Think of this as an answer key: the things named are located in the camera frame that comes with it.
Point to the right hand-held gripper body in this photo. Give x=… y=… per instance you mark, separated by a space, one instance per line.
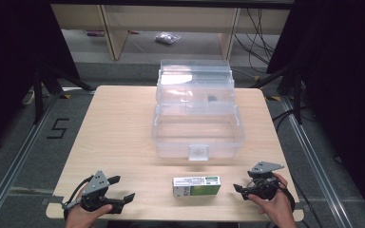
x=262 y=185

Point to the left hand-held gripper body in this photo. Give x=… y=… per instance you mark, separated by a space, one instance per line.
x=95 y=186

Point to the green and white medicine box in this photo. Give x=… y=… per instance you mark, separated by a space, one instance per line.
x=196 y=186

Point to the clear plastic storage box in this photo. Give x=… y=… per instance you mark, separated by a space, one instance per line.
x=196 y=126

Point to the person's right hand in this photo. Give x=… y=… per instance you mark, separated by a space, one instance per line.
x=275 y=207

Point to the person's left hand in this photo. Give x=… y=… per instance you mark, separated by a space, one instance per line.
x=84 y=218

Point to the yellow and black tape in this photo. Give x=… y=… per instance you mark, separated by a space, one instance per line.
x=65 y=96
x=273 y=98

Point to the small dark object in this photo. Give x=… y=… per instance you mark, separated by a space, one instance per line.
x=213 y=98

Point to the black metal stand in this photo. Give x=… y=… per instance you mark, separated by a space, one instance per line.
x=297 y=95
x=38 y=95

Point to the black curtain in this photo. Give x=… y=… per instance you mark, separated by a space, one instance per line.
x=342 y=95
x=12 y=63

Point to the clear plastic bag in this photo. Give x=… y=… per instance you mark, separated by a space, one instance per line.
x=168 y=38

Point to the wooden shelf unit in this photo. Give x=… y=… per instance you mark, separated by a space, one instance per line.
x=171 y=19

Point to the metal floor rail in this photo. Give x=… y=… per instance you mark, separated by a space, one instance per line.
x=316 y=171
x=19 y=158

